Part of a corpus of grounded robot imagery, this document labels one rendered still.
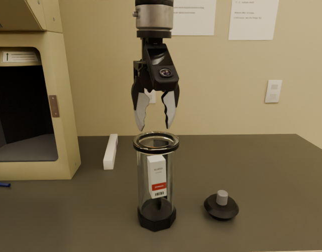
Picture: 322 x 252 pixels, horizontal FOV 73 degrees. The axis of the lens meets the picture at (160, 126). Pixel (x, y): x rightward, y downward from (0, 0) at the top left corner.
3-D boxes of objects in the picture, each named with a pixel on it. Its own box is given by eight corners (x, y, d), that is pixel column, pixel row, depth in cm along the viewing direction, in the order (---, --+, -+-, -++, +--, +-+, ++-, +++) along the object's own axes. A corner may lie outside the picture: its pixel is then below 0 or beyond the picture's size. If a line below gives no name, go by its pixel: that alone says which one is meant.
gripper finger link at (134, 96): (146, 110, 49) (156, 72, 47) (148, 113, 48) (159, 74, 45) (126, 107, 48) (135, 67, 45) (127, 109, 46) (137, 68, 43)
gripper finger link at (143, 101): (137, 124, 54) (146, 88, 52) (142, 133, 49) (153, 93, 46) (125, 122, 53) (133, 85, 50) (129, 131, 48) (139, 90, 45)
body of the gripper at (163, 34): (163, 85, 54) (164, 32, 50) (175, 92, 47) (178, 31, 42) (132, 86, 52) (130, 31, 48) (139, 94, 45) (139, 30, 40)
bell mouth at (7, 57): (12, 62, 79) (8, 46, 78) (61, 62, 80) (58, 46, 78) (-26, 66, 63) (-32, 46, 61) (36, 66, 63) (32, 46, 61)
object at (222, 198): (200, 202, 64) (201, 182, 62) (231, 201, 64) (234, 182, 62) (207, 226, 55) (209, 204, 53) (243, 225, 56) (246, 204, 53)
